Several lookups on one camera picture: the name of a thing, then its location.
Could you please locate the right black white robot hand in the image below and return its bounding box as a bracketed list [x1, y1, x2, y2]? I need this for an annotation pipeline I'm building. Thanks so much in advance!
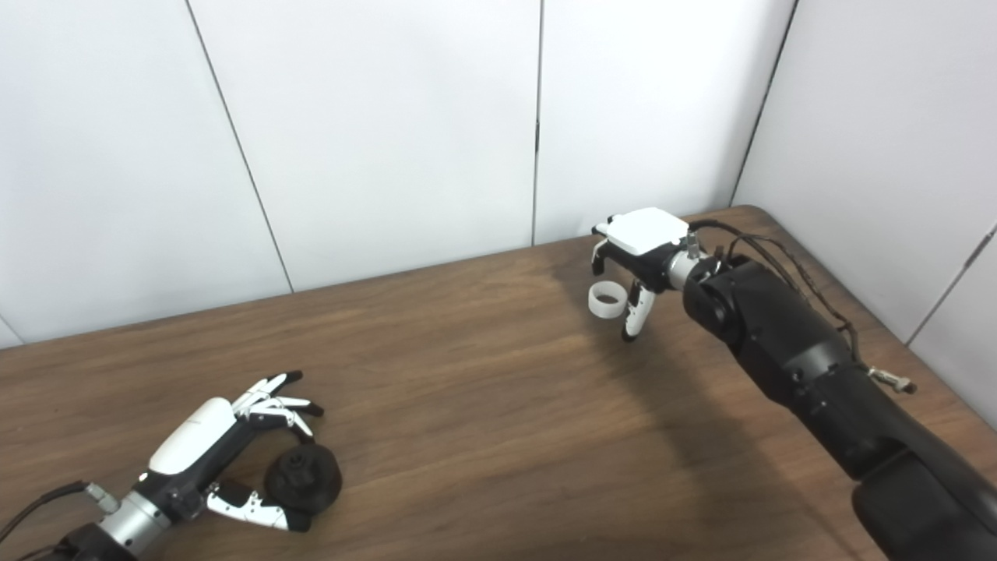
[590, 207, 690, 344]

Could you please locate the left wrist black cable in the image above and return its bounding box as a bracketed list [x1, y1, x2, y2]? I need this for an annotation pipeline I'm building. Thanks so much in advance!
[0, 481, 118, 546]

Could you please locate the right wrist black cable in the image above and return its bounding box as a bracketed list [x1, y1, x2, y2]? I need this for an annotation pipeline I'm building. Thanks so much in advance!
[685, 220, 916, 394]

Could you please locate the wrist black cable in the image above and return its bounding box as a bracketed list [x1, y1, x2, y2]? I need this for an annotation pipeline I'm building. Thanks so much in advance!
[0, 481, 118, 546]
[685, 220, 916, 394]

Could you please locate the white plastic ring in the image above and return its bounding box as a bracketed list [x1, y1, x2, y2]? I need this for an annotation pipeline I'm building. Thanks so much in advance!
[587, 280, 628, 320]

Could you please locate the round black plastic part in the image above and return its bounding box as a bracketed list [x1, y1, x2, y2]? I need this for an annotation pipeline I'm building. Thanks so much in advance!
[263, 444, 343, 515]

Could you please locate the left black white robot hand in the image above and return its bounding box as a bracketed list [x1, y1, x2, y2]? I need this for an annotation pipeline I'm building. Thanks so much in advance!
[134, 371, 324, 534]

